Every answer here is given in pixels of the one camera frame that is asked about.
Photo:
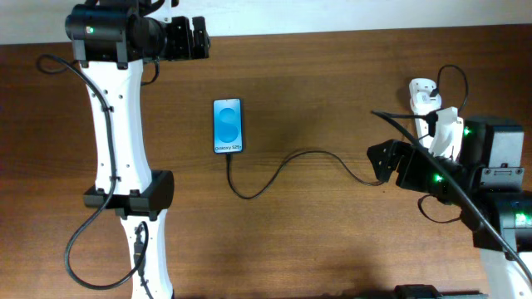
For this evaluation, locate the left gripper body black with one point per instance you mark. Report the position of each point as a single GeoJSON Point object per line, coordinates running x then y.
{"type": "Point", "coordinates": [178, 40]}

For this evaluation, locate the blue screen Galaxy smartphone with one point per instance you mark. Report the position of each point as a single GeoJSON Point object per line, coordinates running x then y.
{"type": "Point", "coordinates": [228, 126]}

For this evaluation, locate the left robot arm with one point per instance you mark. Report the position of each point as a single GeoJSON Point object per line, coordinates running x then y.
{"type": "Point", "coordinates": [112, 42]}

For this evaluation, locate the white USB charger plug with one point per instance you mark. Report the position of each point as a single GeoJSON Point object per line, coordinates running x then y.
{"type": "Point", "coordinates": [422, 103]}

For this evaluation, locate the white power strip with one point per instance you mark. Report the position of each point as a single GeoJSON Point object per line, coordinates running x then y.
{"type": "Point", "coordinates": [422, 128]}

